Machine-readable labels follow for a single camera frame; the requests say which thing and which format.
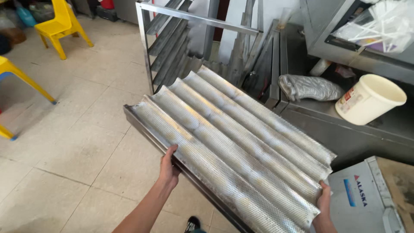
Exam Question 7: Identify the person's right hand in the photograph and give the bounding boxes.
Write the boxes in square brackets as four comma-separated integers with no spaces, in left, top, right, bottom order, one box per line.
[316,181,332,222]

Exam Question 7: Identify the person's left hand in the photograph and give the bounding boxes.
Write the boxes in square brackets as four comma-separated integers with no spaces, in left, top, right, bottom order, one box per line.
[159,144,182,191]

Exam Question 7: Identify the perforated metal baguette tray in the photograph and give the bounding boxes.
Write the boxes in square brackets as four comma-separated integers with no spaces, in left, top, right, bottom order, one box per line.
[123,66,337,233]

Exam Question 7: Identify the white chest freezer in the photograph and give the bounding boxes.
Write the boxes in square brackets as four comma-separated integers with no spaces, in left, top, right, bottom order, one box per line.
[310,156,406,233]

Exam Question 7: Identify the person's black shoe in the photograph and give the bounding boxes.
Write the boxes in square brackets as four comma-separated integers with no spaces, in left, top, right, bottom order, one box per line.
[184,216,207,233]

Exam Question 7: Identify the stainless steel counter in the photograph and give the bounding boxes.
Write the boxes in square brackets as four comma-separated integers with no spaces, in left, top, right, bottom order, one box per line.
[265,19,414,172]

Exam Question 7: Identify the white plastic bucket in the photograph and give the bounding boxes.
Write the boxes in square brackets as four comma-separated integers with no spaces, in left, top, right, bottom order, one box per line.
[335,74,407,126]

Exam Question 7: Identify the silver oven mitt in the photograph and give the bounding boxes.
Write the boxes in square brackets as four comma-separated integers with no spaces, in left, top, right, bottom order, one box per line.
[278,74,345,102]

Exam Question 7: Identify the metal tray rack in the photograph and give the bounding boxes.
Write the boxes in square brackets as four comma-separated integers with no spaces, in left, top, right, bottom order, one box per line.
[136,0,264,95]

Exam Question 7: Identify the white paper roll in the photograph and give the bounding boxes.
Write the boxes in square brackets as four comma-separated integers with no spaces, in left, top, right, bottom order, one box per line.
[309,58,332,77]

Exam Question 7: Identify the stainless steel oven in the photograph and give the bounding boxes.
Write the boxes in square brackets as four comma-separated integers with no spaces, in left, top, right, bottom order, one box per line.
[299,0,414,85]

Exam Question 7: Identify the yellow plastic chair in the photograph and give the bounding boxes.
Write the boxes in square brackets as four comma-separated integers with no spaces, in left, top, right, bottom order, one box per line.
[34,0,94,60]
[0,56,57,141]

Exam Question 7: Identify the clear plastic bag of straws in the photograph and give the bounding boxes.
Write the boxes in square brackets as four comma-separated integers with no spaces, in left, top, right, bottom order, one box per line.
[332,0,414,54]

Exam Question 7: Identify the clear plastic cup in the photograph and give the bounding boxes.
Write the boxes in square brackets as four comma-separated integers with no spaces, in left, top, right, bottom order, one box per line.
[277,7,292,30]

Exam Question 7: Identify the heap of bags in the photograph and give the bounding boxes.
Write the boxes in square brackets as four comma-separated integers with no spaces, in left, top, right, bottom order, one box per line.
[0,0,55,55]

